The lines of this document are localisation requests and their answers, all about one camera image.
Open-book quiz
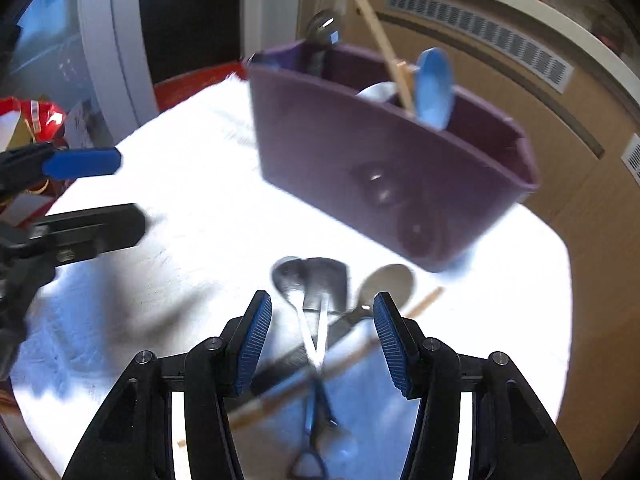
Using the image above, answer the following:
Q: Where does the wooden chopstick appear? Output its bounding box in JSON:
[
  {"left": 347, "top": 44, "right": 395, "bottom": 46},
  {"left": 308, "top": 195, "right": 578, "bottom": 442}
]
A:
[
  {"left": 177, "top": 286, "right": 445, "bottom": 449},
  {"left": 354, "top": 0, "right": 416, "bottom": 116}
]

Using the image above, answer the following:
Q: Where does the steel ladle white ball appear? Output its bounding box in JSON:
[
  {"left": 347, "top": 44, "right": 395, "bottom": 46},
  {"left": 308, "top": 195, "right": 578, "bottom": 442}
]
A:
[{"left": 271, "top": 257, "right": 358, "bottom": 462}]

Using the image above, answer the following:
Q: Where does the steel wire handle spatula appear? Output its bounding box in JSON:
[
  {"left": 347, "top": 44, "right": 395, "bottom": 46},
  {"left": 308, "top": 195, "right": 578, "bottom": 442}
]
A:
[{"left": 272, "top": 258, "right": 347, "bottom": 479}]

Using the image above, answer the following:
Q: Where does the black handled steel spoon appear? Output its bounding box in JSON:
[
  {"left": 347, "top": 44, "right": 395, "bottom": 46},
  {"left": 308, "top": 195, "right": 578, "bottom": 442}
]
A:
[{"left": 303, "top": 9, "right": 341, "bottom": 78}]

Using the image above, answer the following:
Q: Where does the white plastic spoon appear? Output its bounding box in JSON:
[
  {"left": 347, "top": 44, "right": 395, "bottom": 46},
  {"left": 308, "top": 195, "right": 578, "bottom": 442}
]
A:
[{"left": 357, "top": 81, "right": 398, "bottom": 104}]

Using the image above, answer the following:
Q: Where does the wooden spoon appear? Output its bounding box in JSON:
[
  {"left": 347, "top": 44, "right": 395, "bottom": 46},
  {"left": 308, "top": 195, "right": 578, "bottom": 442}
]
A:
[{"left": 397, "top": 61, "right": 418, "bottom": 100}]

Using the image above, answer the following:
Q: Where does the blue plastic spoon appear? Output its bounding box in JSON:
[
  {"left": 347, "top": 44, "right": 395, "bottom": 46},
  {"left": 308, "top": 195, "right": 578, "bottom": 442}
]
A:
[{"left": 414, "top": 48, "right": 454, "bottom": 130}]

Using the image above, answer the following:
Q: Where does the red yellow gift bag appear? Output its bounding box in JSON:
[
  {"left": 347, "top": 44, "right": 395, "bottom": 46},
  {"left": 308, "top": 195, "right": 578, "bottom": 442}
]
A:
[{"left": 1, "top": 96, "right": 70, "bottom": 228}]

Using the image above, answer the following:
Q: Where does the white textured table cloth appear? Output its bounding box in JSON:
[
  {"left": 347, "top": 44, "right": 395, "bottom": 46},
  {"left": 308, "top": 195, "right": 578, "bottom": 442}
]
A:
[{"left": 11, "top": 77, "right": 572, "bottom": 471}]

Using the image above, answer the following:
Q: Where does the purple utensil caddy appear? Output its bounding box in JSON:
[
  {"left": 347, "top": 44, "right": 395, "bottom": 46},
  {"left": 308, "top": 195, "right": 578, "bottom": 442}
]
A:
[{"left": 245, "top": 42, "right": 540, "bottom": 271}]

